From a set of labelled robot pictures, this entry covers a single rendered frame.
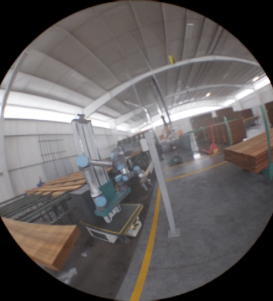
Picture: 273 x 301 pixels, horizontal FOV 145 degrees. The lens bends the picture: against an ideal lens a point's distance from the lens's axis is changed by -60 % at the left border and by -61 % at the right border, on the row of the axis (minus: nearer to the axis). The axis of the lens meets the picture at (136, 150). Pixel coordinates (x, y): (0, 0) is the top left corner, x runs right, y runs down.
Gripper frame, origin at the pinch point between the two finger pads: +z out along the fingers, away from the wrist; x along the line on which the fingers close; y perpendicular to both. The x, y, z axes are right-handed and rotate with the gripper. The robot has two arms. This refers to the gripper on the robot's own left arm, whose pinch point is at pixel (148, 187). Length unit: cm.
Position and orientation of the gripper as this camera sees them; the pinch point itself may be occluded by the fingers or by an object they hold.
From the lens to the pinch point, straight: 139.7
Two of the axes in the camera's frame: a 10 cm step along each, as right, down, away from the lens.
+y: 6.6, -6.0, -4.6
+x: 5.3, -0.6, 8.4
